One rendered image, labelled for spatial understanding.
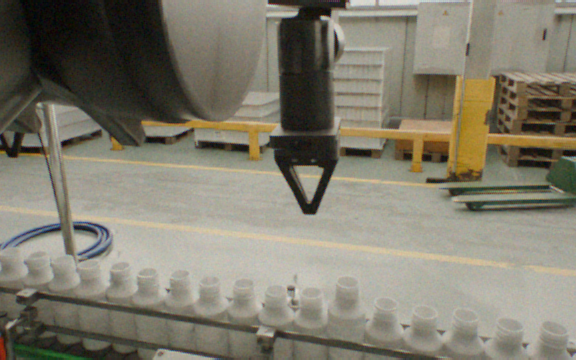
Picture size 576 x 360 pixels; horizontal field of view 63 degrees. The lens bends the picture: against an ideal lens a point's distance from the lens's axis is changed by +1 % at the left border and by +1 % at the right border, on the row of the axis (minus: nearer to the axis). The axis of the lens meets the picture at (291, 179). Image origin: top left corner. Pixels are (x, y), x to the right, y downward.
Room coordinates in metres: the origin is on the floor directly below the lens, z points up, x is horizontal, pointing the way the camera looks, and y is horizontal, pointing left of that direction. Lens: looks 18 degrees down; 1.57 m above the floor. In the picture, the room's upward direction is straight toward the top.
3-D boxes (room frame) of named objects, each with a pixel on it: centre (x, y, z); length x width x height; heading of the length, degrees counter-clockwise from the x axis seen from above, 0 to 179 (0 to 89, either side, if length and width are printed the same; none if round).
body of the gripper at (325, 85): (0.49, -0.02, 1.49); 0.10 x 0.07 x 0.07; 172
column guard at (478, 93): (4.93, -1.88, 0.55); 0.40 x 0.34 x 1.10; 75
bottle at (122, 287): (0.75, 0.30, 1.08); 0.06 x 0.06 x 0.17
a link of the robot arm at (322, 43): (0.49, -0.02, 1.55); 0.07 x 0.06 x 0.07; 167
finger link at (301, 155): (0.50, -0.02, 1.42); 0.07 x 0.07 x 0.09; 82
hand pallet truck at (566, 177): (4.28, -2.17, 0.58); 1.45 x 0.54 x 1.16; 95
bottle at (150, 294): (0.73, 0.25, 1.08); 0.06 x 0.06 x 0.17
